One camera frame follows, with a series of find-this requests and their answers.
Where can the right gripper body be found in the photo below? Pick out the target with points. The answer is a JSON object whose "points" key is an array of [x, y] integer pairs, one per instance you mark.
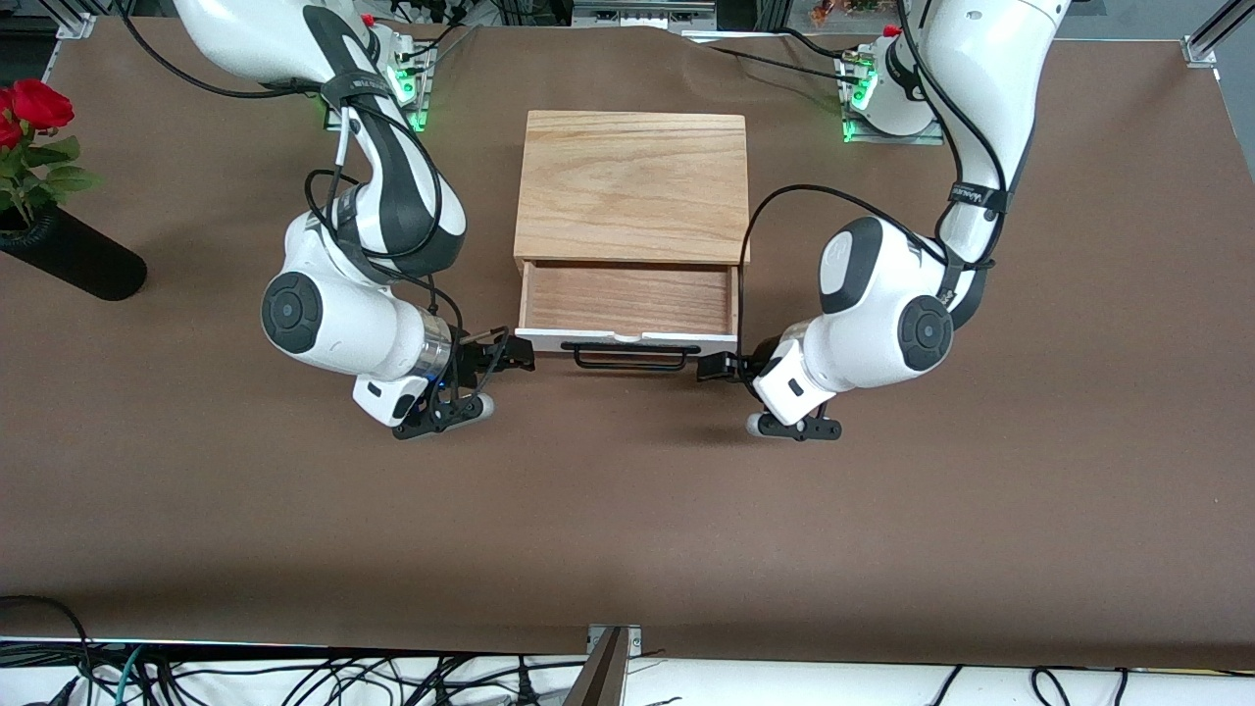
{"points": [[477, 359]]}

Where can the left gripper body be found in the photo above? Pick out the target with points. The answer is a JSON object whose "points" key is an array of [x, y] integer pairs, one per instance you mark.
{"points": [[753, 366]]}

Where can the wooden drawer white front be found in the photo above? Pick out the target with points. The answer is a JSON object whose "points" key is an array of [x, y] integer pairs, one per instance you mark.
{"points": [[627, 299]]}

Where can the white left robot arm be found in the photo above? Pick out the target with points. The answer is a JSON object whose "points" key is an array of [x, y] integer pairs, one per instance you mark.
{"points": [[882, 324]]}

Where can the light wooden drawer cabinet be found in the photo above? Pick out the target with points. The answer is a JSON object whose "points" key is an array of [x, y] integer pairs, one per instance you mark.
{"points": [[632, 186]]}

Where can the brown table cover sheet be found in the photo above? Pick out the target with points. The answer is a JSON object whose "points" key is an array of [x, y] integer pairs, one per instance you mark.
{"points": [[627, 510]]}

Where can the grey power strip box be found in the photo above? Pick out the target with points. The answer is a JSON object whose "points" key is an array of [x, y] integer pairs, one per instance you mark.
{"points": [[642, 14]]}

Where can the red rose green leaves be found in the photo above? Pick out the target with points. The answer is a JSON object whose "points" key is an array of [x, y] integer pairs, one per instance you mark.
{"points": [[39, 103]]}

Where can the aluminium corner profile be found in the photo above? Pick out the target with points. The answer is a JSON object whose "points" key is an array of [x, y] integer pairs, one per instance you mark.
{"points": [[1211, 39], [78, 22]]}

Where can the aluminium camera post with bracket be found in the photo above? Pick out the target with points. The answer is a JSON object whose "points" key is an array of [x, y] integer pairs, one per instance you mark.
{"points": [[603, 677]]}

